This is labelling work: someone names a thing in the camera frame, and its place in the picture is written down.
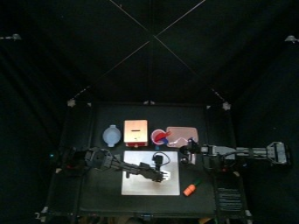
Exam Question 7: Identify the white rectangular board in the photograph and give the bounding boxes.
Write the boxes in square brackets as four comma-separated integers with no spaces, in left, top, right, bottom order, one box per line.
[120,150,181,196]

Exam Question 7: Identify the pink cutting board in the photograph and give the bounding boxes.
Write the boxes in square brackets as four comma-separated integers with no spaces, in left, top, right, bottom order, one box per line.
[164,126,200,148]

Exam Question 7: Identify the red toy spatula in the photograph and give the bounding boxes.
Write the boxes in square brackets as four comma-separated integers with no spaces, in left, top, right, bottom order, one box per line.
[156,130,173,143]

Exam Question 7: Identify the orange toy carrot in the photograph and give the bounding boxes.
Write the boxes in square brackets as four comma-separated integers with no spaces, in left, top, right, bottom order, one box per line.
[181,178,202,197]

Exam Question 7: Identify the tan wooden box red base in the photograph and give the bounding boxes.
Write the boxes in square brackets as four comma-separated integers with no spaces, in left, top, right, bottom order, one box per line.
[122,119,149,148]

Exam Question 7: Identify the pale blue bowl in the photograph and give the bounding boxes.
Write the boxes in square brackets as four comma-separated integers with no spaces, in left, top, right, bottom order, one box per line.
[101,124,122,148]

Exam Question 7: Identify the white text sticker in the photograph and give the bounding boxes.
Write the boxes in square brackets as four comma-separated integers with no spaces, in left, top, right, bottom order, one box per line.
[217,186,243,214]

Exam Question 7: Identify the black camera cable loop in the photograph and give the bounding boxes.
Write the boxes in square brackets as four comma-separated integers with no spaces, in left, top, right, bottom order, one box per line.
[152,150,173,168]

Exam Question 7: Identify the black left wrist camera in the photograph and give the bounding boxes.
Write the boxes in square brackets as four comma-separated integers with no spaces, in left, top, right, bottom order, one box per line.
[152,154,164,169]

